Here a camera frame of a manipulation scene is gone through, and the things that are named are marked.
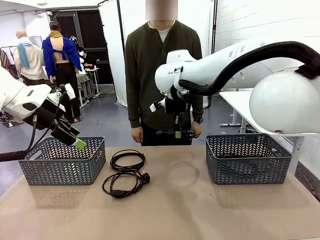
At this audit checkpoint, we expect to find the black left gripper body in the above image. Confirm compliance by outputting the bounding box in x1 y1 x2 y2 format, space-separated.
31 99 66 130

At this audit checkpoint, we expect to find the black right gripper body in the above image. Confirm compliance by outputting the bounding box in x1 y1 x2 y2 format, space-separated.
165 96 193 123

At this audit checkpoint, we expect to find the long black USB cable coil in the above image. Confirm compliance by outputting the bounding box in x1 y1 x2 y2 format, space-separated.
156 128 199 138

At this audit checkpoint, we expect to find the black power cable Schuko plug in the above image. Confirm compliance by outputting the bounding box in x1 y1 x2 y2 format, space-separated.
101 168 152 199

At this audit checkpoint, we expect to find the person's right forearm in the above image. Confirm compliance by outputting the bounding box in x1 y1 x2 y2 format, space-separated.
125 94 141 128

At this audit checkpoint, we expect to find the person's left forearm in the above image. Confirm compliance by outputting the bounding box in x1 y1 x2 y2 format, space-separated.
191 96 204 120

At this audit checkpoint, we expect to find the person's left hand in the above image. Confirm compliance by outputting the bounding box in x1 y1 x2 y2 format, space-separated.
191 122 203 138

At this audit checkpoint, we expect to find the person's right hand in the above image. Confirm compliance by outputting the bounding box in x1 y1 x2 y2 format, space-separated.
131 126 144 144

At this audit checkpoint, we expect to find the grey plastic lattice basket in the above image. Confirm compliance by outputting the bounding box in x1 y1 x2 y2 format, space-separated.
17 136 107 186
204 133 293 186

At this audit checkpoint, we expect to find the mannequin in blue garment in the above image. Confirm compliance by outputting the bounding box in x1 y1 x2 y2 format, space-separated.
41 21 83 123

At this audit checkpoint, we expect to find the person in green sweater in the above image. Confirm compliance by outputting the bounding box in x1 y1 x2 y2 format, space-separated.
124 0 204 147

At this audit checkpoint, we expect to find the bald mannequin beige sweater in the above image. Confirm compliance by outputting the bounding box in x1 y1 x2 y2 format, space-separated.
13 29 46 86

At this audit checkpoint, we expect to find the white table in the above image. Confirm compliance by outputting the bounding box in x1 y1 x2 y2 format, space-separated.
219 88 320 176

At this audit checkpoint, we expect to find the small background desk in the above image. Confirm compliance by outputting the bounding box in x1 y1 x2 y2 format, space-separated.
79 66 101 102

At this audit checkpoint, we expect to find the seated person white mask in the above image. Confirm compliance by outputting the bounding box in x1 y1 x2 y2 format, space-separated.
76 46 95 73

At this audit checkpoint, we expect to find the white backdrop screen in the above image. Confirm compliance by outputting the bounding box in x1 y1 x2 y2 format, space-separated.
97 0 148 109

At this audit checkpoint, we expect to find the black light stand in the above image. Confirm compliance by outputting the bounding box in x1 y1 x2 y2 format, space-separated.
97 0 127 101
211 0 219 55

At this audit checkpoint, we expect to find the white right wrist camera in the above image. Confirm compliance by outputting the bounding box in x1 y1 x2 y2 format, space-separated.
149 99 164 113

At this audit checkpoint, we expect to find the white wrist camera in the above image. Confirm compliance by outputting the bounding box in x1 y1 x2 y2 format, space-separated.
149 99 164 113
63 83 76 100

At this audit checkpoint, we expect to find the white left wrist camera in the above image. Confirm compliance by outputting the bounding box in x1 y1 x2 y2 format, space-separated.
63 83 76 100

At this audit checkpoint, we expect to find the black coiled cable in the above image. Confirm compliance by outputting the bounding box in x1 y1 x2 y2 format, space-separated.
109 149 146 172

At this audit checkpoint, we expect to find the black right arm cable sleeve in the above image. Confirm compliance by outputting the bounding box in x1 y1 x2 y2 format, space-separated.
178 41 320 96

